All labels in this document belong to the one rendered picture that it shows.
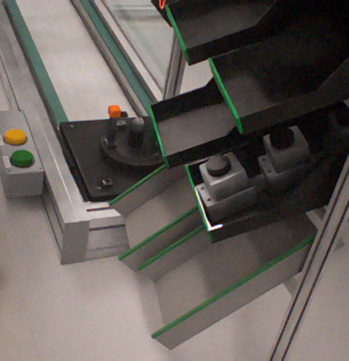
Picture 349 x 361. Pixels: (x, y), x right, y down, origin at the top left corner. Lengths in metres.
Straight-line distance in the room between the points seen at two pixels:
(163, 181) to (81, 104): 0.50
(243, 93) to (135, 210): 0.41
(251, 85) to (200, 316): 0.32
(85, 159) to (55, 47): 0.55
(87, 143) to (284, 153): 0.59
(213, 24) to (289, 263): 0.32
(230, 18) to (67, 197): 0.48
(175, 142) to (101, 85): 0.69
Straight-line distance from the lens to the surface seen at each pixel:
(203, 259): 0.99
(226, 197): 0.81
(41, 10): 1.96
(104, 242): 1.21
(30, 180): 1.27
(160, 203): 1.09
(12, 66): 1.58
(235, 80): 0.80
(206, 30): 0.89
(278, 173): 0.83
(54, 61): 1.70
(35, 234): 1.27
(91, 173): 1.24
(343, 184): 0.79
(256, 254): 0.94
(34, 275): 1.20
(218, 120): 0.97
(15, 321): 1.13
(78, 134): 1.34
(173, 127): 0.98
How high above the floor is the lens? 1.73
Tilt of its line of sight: 37 degrees down
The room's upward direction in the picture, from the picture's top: 12 degrees clockwise
